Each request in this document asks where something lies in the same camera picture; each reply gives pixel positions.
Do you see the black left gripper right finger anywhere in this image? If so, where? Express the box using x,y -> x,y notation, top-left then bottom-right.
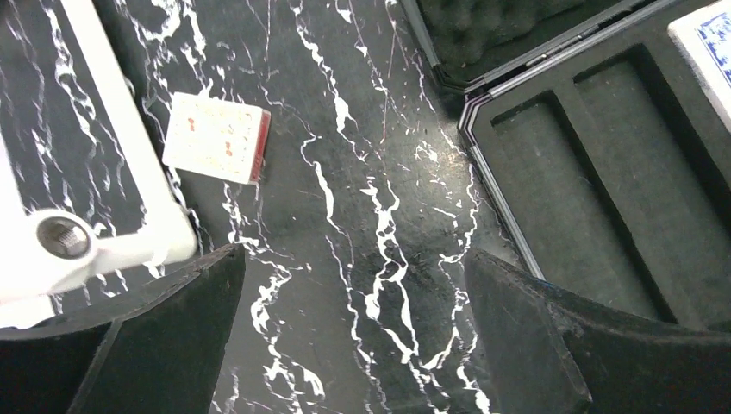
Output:
465,250 -> 730,413

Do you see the red playing card deck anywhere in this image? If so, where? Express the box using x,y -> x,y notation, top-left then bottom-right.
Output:
162,91 -> 272,185

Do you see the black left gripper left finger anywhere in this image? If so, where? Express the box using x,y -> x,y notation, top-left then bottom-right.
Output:
1,244 -> 246,413

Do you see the white PVC pipe frame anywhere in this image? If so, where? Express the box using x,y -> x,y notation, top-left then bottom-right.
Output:
0,0 -> 199,329

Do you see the black foam-lined poker case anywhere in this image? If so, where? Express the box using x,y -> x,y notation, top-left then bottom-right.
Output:
403,1 -> 730,332

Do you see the blue playing card deck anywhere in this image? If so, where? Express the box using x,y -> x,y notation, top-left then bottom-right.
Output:
667,0 -> 730,129

